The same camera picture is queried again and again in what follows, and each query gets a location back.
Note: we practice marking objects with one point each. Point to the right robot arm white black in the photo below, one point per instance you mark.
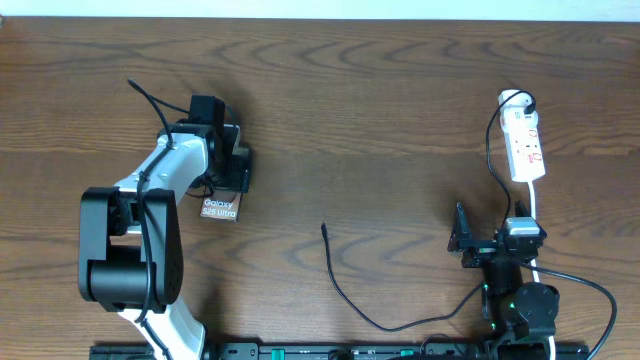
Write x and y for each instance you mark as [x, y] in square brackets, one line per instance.
[522, 313]

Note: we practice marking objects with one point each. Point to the white power strip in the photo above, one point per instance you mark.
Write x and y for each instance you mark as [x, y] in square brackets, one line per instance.
[519, 120]

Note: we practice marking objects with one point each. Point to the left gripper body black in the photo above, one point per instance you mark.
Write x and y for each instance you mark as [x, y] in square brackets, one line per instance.
[233, 173]

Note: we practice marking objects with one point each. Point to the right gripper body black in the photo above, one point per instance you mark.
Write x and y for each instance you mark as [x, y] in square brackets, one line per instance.
[480, 252]

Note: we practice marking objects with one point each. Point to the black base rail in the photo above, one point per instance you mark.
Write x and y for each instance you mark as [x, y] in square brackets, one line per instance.
[432, 350]

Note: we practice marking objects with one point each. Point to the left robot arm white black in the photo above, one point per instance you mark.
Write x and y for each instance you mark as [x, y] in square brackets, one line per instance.
[130, 251]

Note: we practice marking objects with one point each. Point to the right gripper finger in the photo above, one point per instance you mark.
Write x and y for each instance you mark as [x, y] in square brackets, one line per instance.
[461, 237]
[521, 210]

